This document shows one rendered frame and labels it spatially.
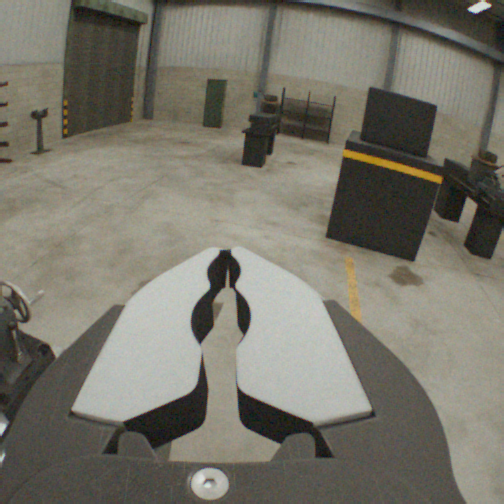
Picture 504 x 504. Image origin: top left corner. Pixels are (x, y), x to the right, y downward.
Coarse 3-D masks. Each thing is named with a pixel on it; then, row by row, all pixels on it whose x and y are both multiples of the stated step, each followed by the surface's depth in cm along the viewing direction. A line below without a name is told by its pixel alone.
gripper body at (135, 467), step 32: (128, 448) 5; (288, 448) 5; (32, 480) 4; (64, 480) 4; (96, 480) 4; (128, 480) 4; (160, 480) 4; (192, 480) 4; (224, 480) 4; (256, 480) 4; (288, 480) 4; (320, 480) 4; (352, 480) 4; (384, 480) 4
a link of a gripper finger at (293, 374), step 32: (256, 256) 11; (256, 288) 10; (288, 288) 9; (256, 320) 8; (288, 320) 8; (320, 320) 8; (256, 352) 7; (288, 352) 7; (320, 352) 7; (256, 384) 6; (288, 384) 6; (320, 384) 6; (352, 384) 6; (256, 416) 6; (288, 416) 6; (320, 416) 6; (352, 416) 6
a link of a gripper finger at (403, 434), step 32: (352, 320) 8; (352, 352) 7; (384, 352) 7; (384, 384) 6; (416, 384) 6; (384, 416) 5; (416, 416) 5; (320, 448) 5; (352, 448) 5; (384, 448) 5; (416, 448) 5; (448, 448) 4; (416, 480) 4; (448, 480) 4
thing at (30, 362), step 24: (0, 288) 73; (0, 312) 62; (0, 336) 62; (24, 336) 81; (0, 360) 63; (24, 360) 72; (48, 360) 81; (0, 384) 63; (24, 384) 69; (0, 408) 58
